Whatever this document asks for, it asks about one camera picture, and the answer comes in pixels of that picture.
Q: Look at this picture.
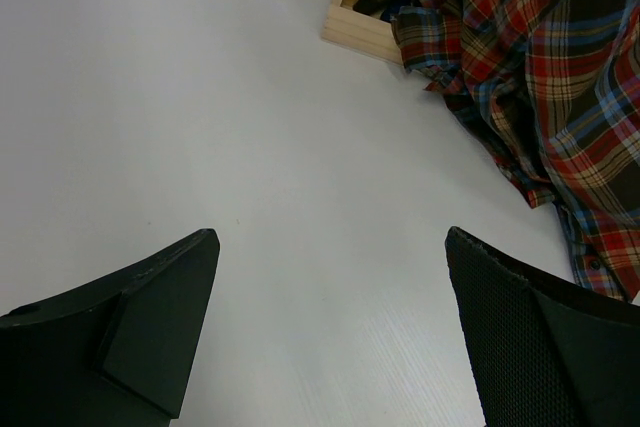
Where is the wooden rack base tray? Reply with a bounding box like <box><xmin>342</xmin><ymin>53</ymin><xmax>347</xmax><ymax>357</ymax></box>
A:
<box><xmin>321</xmin><ymin>0</ymin><xmax>402</xmax><ymax>65</ymax></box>

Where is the red brown plaid shirt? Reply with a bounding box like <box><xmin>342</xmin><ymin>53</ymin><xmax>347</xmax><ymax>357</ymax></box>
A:
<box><xmin>354</xmin><ymin>0</ymin><xmax>639</xmax><ymax>302</ymax></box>

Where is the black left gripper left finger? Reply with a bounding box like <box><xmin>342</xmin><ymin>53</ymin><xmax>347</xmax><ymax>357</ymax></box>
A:
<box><xmin>1</xmin><ymin>229</ymin><xmax>220</xmax><ymax>426</ymax></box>

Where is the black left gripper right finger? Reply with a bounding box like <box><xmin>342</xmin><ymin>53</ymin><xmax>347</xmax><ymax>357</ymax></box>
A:
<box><xmin>445</xmin><ymin>227</ymin><xmax>639</xmax><ymax>426</ymax></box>

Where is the blue plaid shirt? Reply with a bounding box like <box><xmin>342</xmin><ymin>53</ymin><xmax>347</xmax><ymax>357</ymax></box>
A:
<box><xmin>377</xmin><ymin>4</ymin><xmax>401</xmax><ymax>23</ymax></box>

